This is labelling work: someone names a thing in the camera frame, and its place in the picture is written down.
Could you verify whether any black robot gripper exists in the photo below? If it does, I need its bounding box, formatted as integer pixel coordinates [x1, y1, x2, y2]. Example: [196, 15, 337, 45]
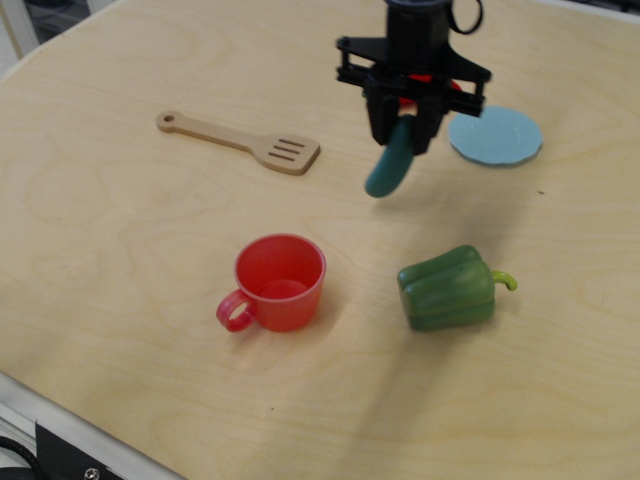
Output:
[336, 1, 491, 154]

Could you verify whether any red plastic cup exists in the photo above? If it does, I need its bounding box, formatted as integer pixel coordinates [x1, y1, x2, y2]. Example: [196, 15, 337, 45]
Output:
[216, 234, 327, 333]

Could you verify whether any red toy chili pepper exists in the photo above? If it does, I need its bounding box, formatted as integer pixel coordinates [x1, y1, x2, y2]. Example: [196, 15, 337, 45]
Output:
[399, 74, 462, 109]

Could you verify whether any black cable loop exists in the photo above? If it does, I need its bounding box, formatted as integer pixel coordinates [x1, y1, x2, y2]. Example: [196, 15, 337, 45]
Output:
[447, 0, 485, 36]

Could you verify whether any black floor cable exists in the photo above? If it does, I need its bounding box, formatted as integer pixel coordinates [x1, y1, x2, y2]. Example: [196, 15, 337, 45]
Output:
[0, 434, 41, 480]

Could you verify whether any aluminium table frame rail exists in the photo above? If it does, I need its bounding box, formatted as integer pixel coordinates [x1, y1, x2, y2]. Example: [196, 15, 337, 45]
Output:
[1, 374, 182, 479]

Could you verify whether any light blue toy plate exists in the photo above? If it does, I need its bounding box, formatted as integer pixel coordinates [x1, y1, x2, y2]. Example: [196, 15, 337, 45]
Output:
[448, 106, 543, 167]

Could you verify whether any dark green toy cucumber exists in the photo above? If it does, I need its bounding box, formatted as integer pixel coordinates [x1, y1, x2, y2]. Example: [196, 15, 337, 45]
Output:
[365, 115, 414, 198]

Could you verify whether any green toy bell pepper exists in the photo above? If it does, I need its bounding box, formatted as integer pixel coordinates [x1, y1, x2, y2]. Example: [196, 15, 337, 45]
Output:
[397, 245, 518, 332]

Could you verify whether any wooden slotted spatula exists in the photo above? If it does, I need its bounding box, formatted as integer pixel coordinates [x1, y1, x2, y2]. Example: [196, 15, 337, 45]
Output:
[155, 111, 321, 176]

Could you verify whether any black corner bracket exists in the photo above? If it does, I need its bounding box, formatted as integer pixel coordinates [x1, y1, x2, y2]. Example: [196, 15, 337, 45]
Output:
[35, 424, 122, 480]

